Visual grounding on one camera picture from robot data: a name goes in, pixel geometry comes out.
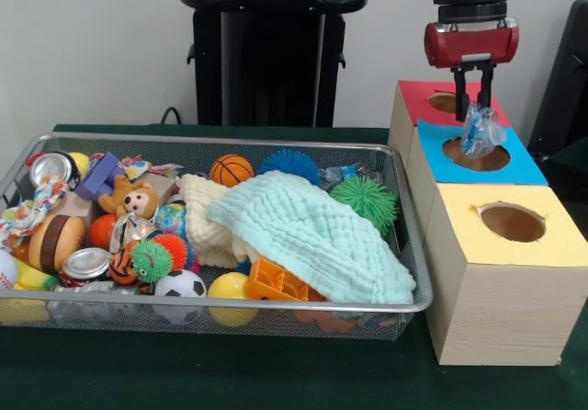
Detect blue spiky rubber ball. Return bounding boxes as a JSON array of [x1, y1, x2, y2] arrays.
[[255, 148, 322, 186]]

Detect wire mesh metal bin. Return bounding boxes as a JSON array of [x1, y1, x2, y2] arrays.
[[0, 133, 434, 343]]

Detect mint green waffle cloth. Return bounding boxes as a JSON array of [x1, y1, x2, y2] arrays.
[[206, 169, 418, 304]]

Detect dark green tablecloth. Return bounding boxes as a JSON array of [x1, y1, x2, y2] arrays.
[[546, 136, 588, 199], [0, 123, 588, 410]]

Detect green spiky creature toy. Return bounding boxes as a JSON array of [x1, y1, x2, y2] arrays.
[[130, 239, 174, 285]]

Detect small orange basketball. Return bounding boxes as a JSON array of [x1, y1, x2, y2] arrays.
[[209, 154, 255, 188]]

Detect brown plush monkey toy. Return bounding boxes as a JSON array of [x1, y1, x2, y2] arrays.
[[98, 175, 161, 221]]

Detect wooden box with three holes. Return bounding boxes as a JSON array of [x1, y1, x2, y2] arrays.
[[388, 79, 588, 366]]

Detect yellow plastic ball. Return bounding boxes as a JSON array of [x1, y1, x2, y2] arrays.
[[207, 271, 261, 327]]

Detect black upright panel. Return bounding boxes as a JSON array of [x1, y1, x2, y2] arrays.
[[527, 0, 588, 154]]

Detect orange plastic brick toy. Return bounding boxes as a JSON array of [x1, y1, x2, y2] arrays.
[[243, 256, 328, 302]]

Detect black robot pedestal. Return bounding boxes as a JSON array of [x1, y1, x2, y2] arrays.
[[177, 0, 368, 129]]

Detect green spiky rubber ball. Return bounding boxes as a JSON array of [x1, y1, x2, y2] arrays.
[[330, 175, 399, 236]]

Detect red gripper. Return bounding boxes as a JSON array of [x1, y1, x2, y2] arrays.
[[423, 19, 521, 123]]

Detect small soccer ball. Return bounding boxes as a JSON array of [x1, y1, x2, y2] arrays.
[[153, 269, 208, 325]]

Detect clear blue plastic packet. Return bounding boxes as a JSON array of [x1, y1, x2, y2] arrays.
[[458, 103, 508, 161]]

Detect thin black cable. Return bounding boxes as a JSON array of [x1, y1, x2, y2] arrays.
[[160, 105, 185, 126]]

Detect cream waffle cloth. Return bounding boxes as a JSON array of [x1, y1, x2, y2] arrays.
[[176, 173, 254, 268]]

